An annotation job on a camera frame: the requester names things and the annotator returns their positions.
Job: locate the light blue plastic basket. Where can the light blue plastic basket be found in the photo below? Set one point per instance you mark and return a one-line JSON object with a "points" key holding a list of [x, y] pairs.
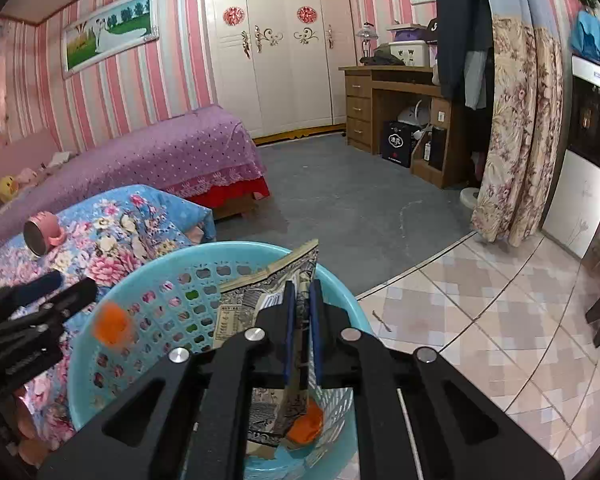
{"points": [[180, 290]]}

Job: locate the desk lamp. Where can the desk lamp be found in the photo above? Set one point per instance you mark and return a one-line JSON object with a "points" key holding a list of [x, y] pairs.
{"points": [[366, 35]]}

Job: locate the white storage box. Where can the white storage box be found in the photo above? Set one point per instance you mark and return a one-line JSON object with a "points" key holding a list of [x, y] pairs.
{"points": [[411, 54]]}

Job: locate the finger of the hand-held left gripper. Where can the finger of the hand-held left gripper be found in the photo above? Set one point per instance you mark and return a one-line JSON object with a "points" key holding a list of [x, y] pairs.
{"points": [[42, 285], [75, 294]]}

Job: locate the framed wedding picture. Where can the framed wedding picture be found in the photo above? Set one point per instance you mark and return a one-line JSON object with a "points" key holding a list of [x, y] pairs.
{"points": [[110, 32]]}

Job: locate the purple box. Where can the purple box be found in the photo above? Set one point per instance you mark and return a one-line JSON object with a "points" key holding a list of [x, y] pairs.
{"points": [[412, 34]]}

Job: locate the pink cup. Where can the pink cup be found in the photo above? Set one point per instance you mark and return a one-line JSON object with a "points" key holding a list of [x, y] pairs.
{"points": [[45, 230]]}

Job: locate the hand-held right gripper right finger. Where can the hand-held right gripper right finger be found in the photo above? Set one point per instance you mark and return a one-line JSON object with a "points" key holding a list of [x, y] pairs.
{"points": [[316, 332]]}

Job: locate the orange mandarin fruit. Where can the orange mandarin fruit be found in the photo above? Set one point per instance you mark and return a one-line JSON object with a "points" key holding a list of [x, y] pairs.
{"points": [[112, 327]]}

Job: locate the bed with purple dotted cover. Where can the bed with purple dotted cover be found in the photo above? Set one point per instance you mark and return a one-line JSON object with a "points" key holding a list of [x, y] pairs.
{"points": [[180, 155]]}

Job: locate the white and black appliance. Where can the white and black appliance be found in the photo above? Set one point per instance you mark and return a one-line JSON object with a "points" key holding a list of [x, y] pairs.
{"points": [[580, 200]]}

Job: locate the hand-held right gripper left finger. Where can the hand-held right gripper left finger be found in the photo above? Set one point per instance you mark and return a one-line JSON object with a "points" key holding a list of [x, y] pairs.
{"points": [[290, 332]]}

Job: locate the white wardrobe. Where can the white wardrobe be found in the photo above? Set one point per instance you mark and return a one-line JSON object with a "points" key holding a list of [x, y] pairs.
{"points": [[280, 80]]}

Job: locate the person's left hand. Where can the person's left hand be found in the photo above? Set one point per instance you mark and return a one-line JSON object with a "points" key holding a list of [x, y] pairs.
{"points": [[27, 427]]}

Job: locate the pink headboard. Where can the pink headboard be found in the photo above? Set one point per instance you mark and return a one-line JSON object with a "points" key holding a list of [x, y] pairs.
{"points": [[15, 155]]}

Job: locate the white round heater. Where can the white round heater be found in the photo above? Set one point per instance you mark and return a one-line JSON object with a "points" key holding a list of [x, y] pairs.
{"points": [[412, 114]]}

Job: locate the black hanging jacket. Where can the black hanging jacket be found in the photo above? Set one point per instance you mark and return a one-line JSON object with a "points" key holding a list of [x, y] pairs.
{"points": [[460, 25]]}

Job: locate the blue cloth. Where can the blue cloth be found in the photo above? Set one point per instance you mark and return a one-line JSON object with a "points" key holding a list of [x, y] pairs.
{"points": [[592, 42]]}

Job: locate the dark cloth on desk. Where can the dark cloth on desk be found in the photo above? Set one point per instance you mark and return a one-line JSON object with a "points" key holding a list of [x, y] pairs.
{"points": [[380, 56]]}

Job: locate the floral printed blanket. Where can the floral printed blanket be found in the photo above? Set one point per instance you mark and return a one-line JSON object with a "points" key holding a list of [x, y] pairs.
{"points": [[115, 230]]}

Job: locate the black printed box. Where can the black printed box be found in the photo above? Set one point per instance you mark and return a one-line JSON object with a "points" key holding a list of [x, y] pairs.
{"points": [[399, 144]]}

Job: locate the yellow duck plush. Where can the yellow duck plush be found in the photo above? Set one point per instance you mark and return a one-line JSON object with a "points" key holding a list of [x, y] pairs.
{"points": [[8, 187]]}

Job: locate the beige floral curtain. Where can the beige floral curtain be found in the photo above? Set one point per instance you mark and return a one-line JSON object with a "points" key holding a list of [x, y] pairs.
{"points": [[520, 130]]}

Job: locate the wooden desk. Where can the wooden desk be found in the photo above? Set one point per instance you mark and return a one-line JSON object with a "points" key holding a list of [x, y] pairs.
{"points": [[360, 105]]}

